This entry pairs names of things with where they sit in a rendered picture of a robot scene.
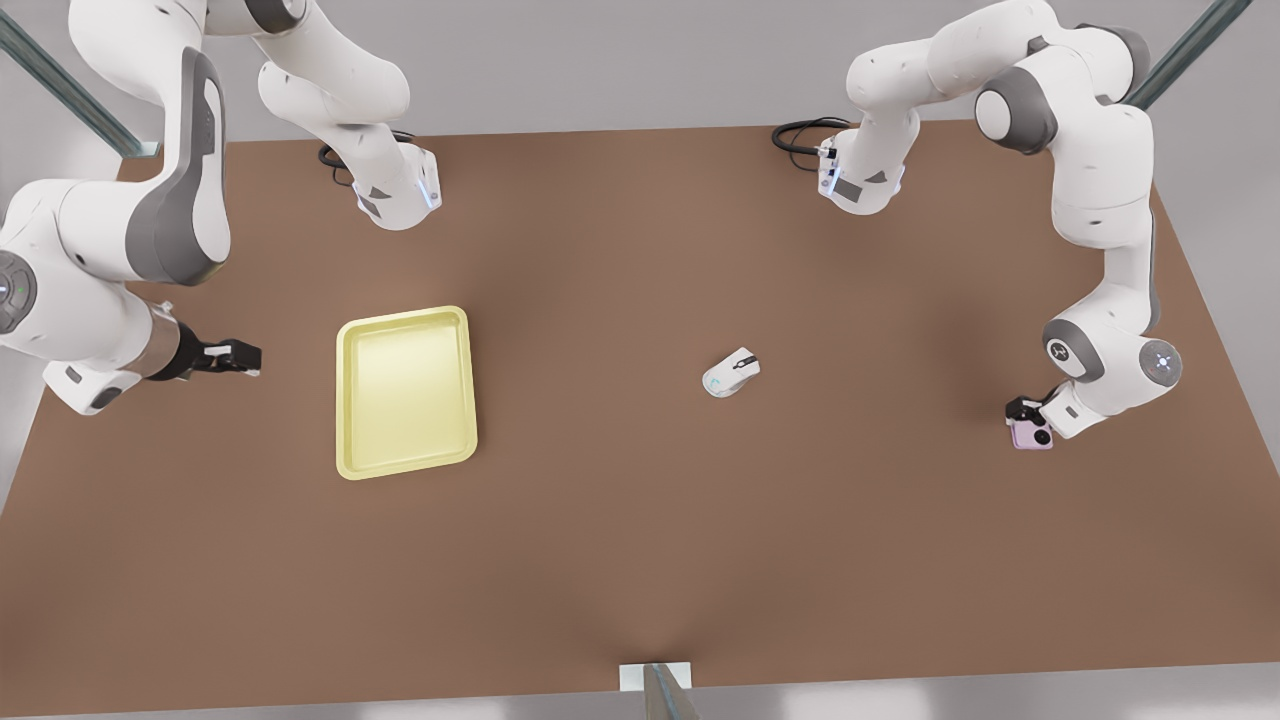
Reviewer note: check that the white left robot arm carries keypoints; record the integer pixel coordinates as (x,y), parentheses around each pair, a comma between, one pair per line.
(1105,180)

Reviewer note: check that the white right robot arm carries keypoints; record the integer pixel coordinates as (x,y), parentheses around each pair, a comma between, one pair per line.
(95,240)

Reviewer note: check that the pink smartphone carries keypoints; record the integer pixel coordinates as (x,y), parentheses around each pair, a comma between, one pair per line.
(1030,437)

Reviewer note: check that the yellow rectangular tray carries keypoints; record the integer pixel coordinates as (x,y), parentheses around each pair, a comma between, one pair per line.
(405,392)

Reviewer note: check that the white computer mouse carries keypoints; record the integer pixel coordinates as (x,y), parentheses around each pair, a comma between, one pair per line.
(731,373)

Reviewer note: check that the silver frame post with foot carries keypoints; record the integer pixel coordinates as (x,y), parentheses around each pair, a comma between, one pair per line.
(662,690)

